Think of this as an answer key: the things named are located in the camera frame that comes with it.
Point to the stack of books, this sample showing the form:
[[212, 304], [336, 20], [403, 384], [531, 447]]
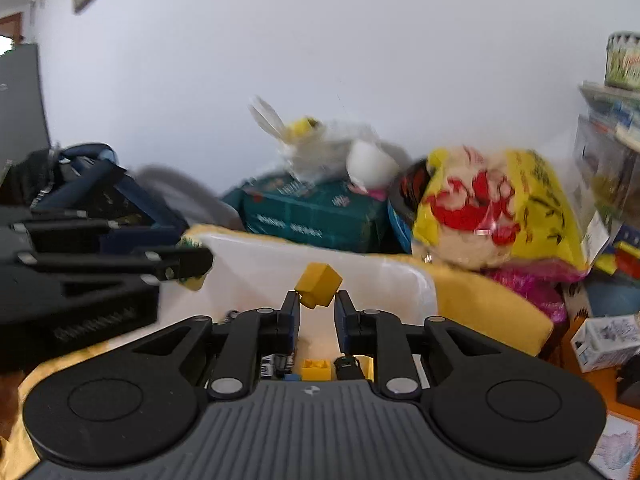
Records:
[[615, 110]]

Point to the yellow blanket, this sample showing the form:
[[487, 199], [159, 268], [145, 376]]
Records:
[[480, 300]]

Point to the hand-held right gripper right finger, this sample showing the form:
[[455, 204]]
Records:
[[342, 322]]

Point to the wooden door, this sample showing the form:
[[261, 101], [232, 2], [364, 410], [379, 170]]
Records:
[[10, 27]]

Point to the dark grey panel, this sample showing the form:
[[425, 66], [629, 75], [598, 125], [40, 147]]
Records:
[[22, 105]]

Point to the white plastic bin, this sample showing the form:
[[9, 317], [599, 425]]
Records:
[[380, 280]]

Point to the dark green toy car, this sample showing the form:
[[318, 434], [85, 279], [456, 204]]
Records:
[[347, 366]]

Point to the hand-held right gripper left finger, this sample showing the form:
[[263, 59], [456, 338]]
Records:
[[292, 322]]

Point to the green white tin can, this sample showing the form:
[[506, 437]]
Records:
[[624, 60]]

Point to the yellow red printed bag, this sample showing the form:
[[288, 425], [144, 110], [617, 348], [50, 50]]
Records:
[[505, 210]]

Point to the white bowl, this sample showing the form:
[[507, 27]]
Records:
[[370, 162]]

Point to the black adapter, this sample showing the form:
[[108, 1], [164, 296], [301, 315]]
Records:
[[629, 385]]

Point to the pink plastic bag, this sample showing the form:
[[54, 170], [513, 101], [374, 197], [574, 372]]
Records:
[[530, 290]]

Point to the blue black playpen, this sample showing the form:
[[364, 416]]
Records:
[[90, 185]]

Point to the black round tin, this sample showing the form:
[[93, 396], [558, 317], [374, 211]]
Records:
[[402, 200]]

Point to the white printed book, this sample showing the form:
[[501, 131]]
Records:
[[620, 447]]

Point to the small white carton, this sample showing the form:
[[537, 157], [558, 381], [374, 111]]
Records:
[[605, 342]]

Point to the clear plastic storage box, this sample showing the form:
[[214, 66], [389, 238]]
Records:
[[600, 170]]

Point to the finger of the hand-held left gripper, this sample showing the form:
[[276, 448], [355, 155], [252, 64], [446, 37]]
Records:
[[185, 262], [130, 240]]

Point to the colourful block toy set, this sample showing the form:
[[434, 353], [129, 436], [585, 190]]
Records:
[[622, 255]]

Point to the dark green carton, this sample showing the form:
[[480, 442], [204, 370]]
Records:
[[310, 212]]

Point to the yellow toy brick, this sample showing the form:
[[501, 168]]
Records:
[[192, 285], [317, 370], [318, 285]]

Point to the white plastic bag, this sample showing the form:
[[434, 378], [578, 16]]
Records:
[[320, 145]]

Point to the orange cabinet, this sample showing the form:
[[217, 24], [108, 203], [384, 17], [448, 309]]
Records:
[[575, 385]]

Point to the white toy bus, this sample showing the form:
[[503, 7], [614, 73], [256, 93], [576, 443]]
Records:
[[270, 365]]

